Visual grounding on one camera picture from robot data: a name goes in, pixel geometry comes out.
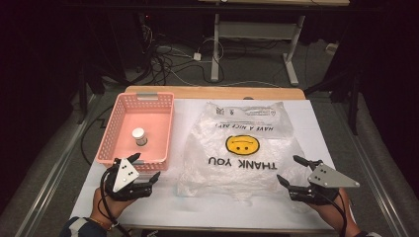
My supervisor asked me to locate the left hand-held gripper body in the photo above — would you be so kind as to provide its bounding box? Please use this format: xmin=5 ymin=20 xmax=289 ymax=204
xmin=104 ymin=157 xmax=154 ymax=201

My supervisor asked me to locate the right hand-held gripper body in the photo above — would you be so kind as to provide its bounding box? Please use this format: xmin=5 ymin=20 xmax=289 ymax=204
xmin=288 ymin=159 xmax=361 ymax=205

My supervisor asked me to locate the pink plastic basket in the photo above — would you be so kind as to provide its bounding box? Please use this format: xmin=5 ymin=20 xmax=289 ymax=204
xmin=95 ymin=92 xmax=175 ymax=173

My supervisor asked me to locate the clear plastic smiley bag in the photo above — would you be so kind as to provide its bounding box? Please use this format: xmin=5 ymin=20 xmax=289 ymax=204
xmin=176 ymin=101 xmax=312 ymax=202

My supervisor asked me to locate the person's right hand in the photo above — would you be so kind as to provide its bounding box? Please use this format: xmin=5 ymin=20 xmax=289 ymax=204
xmin=309 ymin=188 xmax=360 ymax=233

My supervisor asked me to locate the person's left hand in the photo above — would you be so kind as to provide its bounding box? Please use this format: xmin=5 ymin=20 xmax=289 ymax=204
xmin=89 ymin=187 xmax=136 ymax=225

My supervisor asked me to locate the white board mat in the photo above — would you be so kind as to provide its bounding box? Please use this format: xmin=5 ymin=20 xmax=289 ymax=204
xmin=69 ymin=98 xmax=336 ymax=231

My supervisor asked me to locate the wooden table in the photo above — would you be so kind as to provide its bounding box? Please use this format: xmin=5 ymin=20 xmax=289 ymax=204
xmin=125 ymin=85 xmax=307 ymax=101

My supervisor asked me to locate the white floor box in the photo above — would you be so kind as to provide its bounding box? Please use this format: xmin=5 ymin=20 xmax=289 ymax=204
xmin=325 ymin=41 xmax=340 ymax=56

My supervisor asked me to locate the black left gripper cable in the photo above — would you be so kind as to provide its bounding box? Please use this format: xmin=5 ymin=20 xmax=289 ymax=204
xmin=99 ymin=166 xmax=133 ymax=237

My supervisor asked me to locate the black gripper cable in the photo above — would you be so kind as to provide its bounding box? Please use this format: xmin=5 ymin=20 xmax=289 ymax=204
xmin=99 ymin=166 xmax=133 ymax=237
xmin=324 ymin=189 xmax=349 ymax=237

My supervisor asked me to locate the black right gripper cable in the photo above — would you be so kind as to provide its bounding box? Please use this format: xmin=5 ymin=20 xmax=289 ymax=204
xmin=324 ymin=189 xmax=349 ymax=237

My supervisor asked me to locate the metal floor rail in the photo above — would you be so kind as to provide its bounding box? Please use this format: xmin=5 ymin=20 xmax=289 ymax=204
xmin=14 ymin=94 xmax=102 ymax=237
xmin=344 ymin=131 xmax=411 ymax=237

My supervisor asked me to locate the black floor cable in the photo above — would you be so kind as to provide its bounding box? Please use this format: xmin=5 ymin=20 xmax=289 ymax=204
xmin=80 ymin=104 xmax=115 ymax=166

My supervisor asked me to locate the gold bracelet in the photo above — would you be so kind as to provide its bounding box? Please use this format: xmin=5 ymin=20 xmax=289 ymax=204
xmin=88 ymin=216 xmax=115 ymax=231

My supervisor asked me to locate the tangle of floor cables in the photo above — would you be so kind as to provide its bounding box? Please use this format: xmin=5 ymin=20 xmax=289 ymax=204
xmin=137 ymin=24 xmax=215 ymax=87

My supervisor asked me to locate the white metal desk frame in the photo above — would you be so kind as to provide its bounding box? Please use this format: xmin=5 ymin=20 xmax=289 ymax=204
xmin=197 ymin=0 xmax=351 ymax=87

